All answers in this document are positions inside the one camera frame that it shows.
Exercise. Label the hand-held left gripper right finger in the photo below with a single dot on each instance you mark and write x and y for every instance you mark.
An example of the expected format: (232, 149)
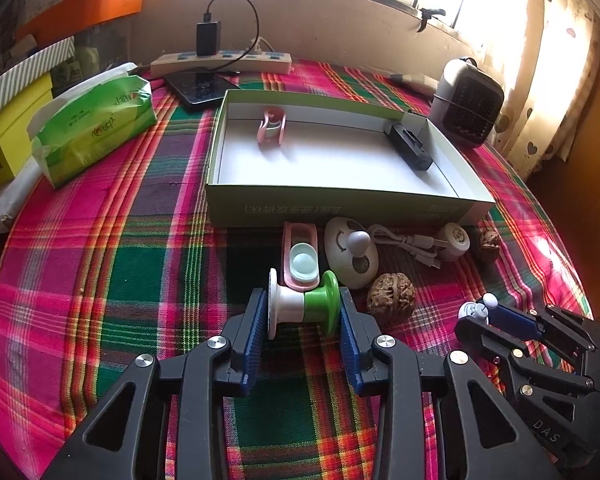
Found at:
(351, 345)

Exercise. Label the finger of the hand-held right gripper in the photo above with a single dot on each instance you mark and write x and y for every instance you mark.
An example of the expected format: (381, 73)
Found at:
(515, 317)
(485, 335)

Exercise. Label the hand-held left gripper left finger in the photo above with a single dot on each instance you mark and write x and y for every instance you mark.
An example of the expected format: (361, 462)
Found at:
(257, 330)

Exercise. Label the small white knob gadget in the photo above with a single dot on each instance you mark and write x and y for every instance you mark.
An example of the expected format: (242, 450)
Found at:
(475, 308)

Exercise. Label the green and white spool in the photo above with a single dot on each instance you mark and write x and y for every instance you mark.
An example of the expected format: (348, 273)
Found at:
(292, 307)

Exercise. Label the large brown walnut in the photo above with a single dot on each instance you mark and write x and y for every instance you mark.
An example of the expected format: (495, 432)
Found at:
(391, 294)

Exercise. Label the small brown walnut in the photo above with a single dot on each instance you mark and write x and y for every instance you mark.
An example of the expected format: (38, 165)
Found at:
(489, 247)

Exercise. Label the pink tray with mint cup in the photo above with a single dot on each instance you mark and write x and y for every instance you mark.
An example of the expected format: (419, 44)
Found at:
(300, 260)

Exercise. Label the white egg-shaped gadget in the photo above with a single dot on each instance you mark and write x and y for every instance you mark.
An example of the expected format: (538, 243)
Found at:
(345, 262)

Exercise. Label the white round cap gadget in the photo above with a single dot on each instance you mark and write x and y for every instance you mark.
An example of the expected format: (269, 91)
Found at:
(455, 240)

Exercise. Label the green cardboard box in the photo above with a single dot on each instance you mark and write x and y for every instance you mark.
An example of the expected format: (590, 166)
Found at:
(330, 160)

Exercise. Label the plaid tablecloth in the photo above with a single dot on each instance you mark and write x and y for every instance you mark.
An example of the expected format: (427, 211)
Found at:
(130, 260)

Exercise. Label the wooden cabinet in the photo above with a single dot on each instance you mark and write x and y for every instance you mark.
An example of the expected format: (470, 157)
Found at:
(590, 185)

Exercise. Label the pink plastic clip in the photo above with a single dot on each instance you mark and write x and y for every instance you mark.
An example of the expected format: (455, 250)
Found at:
(267, 132)

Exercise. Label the black rectangular device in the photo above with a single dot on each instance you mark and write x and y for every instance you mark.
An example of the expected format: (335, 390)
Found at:
(410, 147)

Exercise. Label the grey desktop heater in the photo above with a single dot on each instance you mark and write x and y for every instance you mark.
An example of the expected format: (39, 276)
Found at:
(470, 105)

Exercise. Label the black smartphone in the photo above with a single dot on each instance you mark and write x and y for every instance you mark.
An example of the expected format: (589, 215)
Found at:
(200, 85)

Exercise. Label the heart print curtain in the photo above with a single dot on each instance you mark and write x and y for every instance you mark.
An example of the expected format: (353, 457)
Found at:
(555, 60)

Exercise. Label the green tissue pack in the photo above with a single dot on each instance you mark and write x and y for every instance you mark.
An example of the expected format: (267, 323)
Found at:
(90, 130)

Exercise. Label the beige power strip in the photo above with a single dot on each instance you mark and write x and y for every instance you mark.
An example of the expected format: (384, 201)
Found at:
(260, 64)

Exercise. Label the white paper bag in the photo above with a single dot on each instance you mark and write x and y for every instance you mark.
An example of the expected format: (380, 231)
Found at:
(0, 210)

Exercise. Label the black charger plug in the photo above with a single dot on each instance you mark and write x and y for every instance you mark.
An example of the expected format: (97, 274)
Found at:
(208, 37)

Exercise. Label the yellow cardboard box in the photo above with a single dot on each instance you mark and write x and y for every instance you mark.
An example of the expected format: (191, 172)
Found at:
(10, 135)

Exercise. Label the striped white box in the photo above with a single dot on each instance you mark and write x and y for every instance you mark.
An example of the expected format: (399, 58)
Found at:
(30, 67)

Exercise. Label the orange storage box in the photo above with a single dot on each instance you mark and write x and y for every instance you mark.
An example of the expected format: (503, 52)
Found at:
(90, 5)

